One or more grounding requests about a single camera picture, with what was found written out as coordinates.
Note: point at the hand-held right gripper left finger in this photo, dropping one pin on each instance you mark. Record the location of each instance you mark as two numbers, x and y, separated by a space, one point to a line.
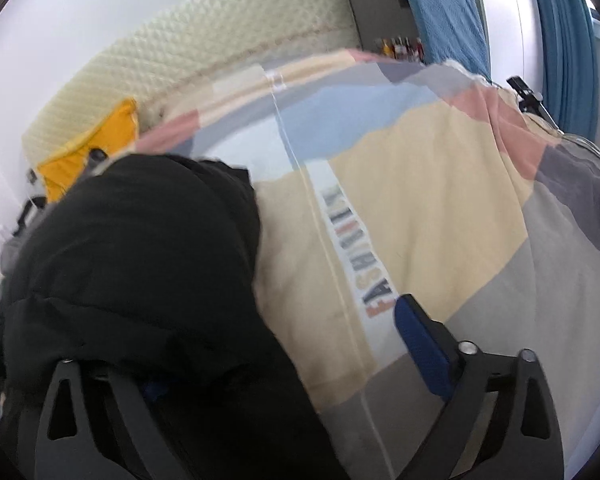
130 410

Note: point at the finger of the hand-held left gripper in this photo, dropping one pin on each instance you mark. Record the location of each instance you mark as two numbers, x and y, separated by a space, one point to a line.
96 157

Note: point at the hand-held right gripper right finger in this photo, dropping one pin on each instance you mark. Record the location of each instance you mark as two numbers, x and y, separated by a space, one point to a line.
422 350

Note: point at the black garment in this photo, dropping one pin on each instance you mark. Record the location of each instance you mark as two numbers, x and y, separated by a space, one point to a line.
130 260

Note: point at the yellow pillow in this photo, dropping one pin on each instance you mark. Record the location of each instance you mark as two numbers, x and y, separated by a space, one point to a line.
112 130

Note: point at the cream quilted headboard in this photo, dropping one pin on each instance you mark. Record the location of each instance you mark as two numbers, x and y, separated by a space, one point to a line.
180 45

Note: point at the patchwork quilt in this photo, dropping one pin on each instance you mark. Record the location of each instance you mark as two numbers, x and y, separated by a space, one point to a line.
430 200

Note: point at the cluster of small bottles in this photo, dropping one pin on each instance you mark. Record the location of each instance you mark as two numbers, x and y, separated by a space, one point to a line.
400 49

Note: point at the blue curtain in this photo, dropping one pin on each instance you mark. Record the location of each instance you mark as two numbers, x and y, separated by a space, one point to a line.
565 60

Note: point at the blue towel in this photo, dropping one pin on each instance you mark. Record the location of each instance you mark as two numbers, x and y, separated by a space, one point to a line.
445 15

